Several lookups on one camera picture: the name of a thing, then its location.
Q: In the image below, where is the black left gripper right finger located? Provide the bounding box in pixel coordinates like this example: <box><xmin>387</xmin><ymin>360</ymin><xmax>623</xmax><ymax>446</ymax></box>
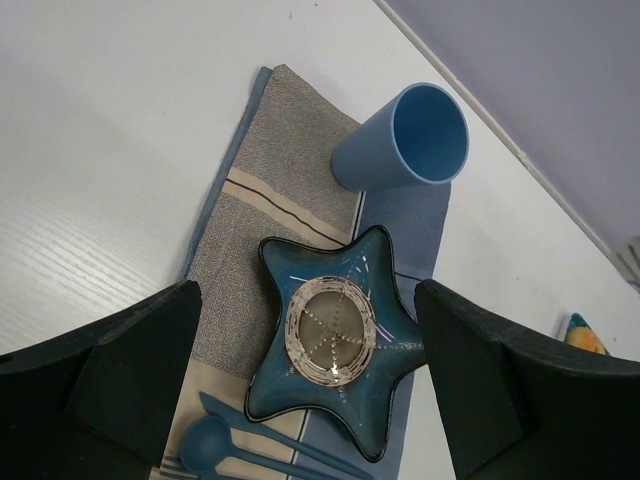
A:
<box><xmin>415</xmin><ymin>280</ymin><xmax>639</xmax><ymax>479</ymax></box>

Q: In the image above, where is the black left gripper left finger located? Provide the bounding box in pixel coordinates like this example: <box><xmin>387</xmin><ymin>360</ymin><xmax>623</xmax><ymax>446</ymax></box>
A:
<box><xmin>1</xmin><ymin>280</ymin><xmax>202</xmax><ymax>479</ymax></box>

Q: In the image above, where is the orange sugared donut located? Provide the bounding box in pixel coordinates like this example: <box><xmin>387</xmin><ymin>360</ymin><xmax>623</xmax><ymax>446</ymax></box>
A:
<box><xmin>565</xmin><ymin>326</ymin><xmax>607</xmax><ymax>355</ymax></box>

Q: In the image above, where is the teal floral tray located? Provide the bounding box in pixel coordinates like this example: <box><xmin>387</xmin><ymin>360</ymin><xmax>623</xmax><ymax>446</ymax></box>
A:
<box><xmin>556</xmin><ymin>313</ymin><xmax>595</xmax><ymax>344</ymax></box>

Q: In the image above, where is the blue plastic fork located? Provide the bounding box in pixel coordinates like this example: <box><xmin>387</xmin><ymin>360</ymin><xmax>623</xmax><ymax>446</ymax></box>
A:
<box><xmin>159</xmin><ymin>456</ymin><xmax>193</xmax><ymax>479</ymax></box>

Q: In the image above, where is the blue plastic spoon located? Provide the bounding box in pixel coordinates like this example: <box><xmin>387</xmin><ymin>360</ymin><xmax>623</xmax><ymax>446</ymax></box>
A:
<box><xmin>180</xmin><ymin>416</ymin><xmax>329</xmax><ymax>480</ymax></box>

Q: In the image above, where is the blue star-shaped dish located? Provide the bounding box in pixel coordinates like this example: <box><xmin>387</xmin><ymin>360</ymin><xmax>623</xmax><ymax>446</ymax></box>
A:
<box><xmin>244</xmin><ymin>225</ymin><xmax>426</xmax><ymax>463</ymax></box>

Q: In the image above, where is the light blue plastic cup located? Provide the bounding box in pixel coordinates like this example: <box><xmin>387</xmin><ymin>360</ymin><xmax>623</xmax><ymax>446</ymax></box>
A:
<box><xmin>331</xmin><ymin>83</ymin><xmax>470</xmax><ymax>192</ymax></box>

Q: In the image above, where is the blue beige striped placemat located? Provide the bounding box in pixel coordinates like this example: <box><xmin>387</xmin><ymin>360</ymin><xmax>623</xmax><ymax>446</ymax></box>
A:
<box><xmin>164</xmin><ymin>65</ymin><xmax>450</xmax><ymax>459</ymax></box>

